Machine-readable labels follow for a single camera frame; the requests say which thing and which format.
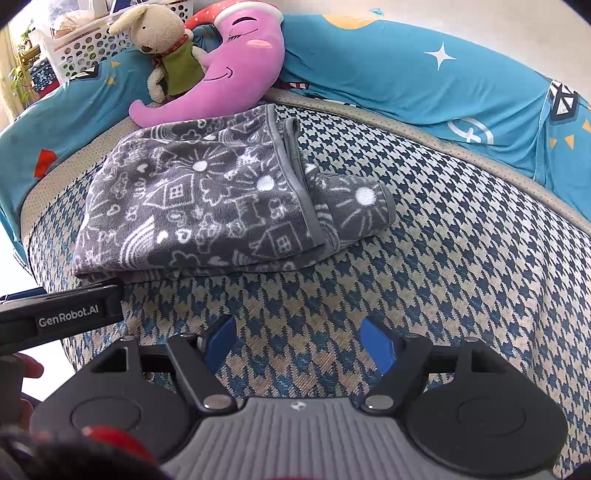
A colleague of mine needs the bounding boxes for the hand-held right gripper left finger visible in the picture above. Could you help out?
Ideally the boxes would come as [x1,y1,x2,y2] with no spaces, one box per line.
[90,315,238,412]

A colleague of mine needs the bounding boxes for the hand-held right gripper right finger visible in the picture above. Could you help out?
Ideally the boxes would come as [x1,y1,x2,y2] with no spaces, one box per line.
[361,316,509,412]

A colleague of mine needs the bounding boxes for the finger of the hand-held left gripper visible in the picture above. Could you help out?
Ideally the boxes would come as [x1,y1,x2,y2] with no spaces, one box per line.
[0,284,123,308]

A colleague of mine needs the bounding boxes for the grey patterned fleece jacket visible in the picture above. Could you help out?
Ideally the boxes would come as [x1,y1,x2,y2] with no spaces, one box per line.
[73,104,399,281]

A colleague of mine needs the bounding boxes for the person's left hand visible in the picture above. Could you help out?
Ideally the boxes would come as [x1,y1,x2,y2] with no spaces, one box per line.
[11,353,45,435]

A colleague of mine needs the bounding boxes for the blue houndstooth bed mat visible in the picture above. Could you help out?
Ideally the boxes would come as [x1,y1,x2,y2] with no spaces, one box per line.
[21,90,591,477]

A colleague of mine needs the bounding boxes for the dark blue patterned cloth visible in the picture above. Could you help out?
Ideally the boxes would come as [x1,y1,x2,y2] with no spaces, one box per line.
[28,58,62,92]

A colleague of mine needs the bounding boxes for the green potted plant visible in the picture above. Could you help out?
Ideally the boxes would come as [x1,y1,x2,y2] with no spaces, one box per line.
[8,21,37,106]

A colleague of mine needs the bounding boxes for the white plastic basket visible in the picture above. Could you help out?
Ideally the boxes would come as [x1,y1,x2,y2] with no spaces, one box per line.
[34,0,195,83]

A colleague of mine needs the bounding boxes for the beige plush mouse toy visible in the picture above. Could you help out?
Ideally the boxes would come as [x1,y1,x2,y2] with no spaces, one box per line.
[108,4,209,105]

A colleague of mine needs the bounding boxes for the purple moon plush pillow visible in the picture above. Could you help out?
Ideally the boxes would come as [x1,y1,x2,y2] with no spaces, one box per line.
[128,0,287,128]

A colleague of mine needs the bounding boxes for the blue printed long pillow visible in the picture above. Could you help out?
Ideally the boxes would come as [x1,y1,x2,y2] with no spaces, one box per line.
[276,13,591,223]

